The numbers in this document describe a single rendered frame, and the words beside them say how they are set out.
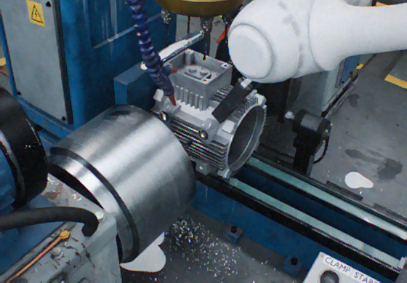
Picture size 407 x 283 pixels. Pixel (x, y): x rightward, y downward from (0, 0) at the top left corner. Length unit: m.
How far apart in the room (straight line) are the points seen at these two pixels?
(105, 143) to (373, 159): 0.87
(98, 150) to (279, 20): 0.38
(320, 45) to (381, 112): 1.10
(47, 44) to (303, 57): 0.64
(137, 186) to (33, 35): 0.48
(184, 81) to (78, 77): 0.23
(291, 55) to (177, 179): 0.36
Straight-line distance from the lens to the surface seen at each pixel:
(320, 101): 1.46
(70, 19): 0.99
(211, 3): 0.89
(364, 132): 1.55
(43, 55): 1.11
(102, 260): 0.73
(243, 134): 1.15
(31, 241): 0.66
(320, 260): 0.78
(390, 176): 1.41
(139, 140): 0.82
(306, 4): 0.59
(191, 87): 1.01
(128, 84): 0.99
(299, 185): 1.12
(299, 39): 0.58
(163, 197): 0.82
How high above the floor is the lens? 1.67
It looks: 38 degrees down
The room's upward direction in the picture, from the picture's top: 4 degrees clockwise
